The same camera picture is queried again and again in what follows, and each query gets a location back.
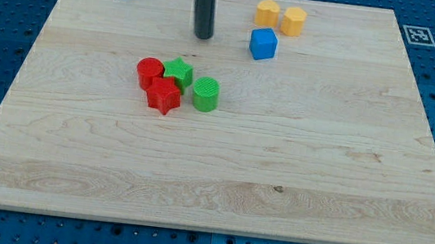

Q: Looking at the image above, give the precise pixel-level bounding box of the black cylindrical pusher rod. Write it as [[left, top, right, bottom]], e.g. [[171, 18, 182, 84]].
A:
[[193, 0, 215, 40]]

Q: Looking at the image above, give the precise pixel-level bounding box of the yellow heart block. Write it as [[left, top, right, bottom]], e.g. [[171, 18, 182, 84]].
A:
[[255, 0, 281, 28]]

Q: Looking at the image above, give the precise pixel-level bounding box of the yellow hexagon block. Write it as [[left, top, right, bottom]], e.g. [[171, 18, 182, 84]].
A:
[[280, 7, 308, 37]]

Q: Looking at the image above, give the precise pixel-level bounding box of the blue cube block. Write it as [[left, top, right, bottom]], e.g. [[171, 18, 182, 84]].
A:
[[249, 28, 277, 60]]

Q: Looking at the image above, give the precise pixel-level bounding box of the green star block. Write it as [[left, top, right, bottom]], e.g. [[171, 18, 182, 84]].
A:
[[163, 57, 193, 95]]

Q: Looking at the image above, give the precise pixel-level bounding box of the red cylinder block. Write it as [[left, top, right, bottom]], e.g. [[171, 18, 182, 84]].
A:
[[135, 57, 165, 91]]

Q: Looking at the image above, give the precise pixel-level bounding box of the green cylinder block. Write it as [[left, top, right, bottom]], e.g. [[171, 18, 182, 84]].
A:
[[193, 77, 220, 113]]

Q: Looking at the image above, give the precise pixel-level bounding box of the red star block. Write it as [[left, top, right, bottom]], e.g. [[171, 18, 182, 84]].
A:
[[146, 77, 181, 115]]

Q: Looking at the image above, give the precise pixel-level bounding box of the light wooden board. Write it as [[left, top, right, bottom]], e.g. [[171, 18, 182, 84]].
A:
[[0, 0, 435, 244]]

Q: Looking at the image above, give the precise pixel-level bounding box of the white fiducial marker tag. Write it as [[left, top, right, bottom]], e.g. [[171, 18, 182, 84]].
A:
[[402, 24, 435, 47]]

